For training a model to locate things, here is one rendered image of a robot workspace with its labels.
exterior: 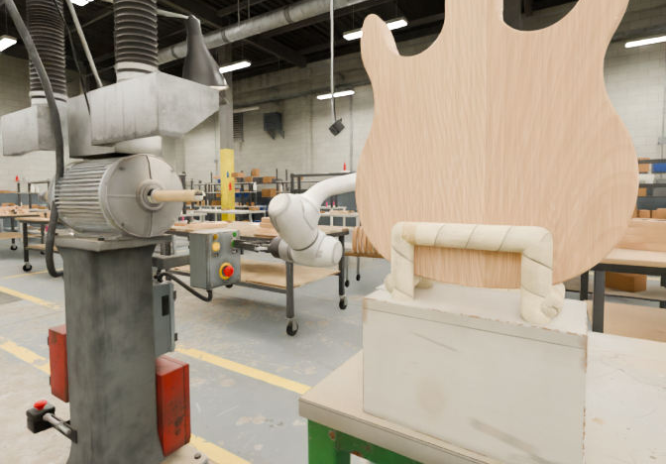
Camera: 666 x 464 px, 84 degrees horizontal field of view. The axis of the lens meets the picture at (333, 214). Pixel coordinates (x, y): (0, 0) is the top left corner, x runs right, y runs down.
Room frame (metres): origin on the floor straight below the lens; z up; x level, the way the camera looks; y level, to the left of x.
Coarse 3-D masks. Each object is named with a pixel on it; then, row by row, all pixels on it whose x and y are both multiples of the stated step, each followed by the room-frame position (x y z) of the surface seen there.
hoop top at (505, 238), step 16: (400, 224) 0.52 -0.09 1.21; (416, 224) 0.50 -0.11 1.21; (432, 224) 0.49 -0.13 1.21; (448, 224) 0.48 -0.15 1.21; (464, 224) 0.47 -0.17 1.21; (480, 224) 0.47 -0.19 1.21; (416, 240) 0.50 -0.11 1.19; (432, 240) 0.49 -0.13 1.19; (448, 240) 0.47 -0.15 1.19; (464, 240) 0.46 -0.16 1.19; (480, 240) 0.45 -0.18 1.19; (496, 240) 0.44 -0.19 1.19; (512, 240) 0.43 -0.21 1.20; (528, 240) 0.42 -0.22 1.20; (544, 240) 0.42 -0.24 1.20
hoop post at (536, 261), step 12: (528, 252) 0.42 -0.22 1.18; (540, 252) 0.42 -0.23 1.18; (552, 252) 0.42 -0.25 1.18; (528, 264) 0.42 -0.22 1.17; (540, 264) 0.42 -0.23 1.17; (552, 264) 0.42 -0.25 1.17; (528, 276) 0.42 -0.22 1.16; (540, 276) 0.42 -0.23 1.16; (528, 288) 0.42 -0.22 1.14; (540, 288) 0.42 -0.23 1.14; (528, 300) 0.42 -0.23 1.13; (540, 300) 0.42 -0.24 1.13; (528, 312) 0.42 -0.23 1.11; (540, 312) 0.42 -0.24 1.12
